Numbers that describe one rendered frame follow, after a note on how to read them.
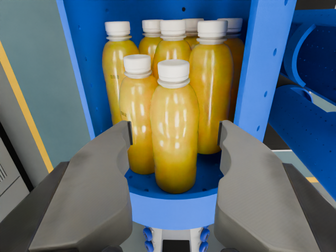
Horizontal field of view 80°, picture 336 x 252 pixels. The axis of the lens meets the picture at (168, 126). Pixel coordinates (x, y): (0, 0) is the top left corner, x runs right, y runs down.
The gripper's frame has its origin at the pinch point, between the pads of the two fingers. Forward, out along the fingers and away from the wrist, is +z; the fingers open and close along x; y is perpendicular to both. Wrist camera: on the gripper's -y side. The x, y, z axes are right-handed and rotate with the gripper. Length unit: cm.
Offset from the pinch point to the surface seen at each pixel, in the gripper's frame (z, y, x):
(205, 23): 17.4, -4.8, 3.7
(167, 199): 5.8, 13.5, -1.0
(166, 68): 12.4, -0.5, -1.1
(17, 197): 106, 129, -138
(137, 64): 16.8, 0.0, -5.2
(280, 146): 115, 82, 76
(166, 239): 30, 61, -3
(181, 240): 29, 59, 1
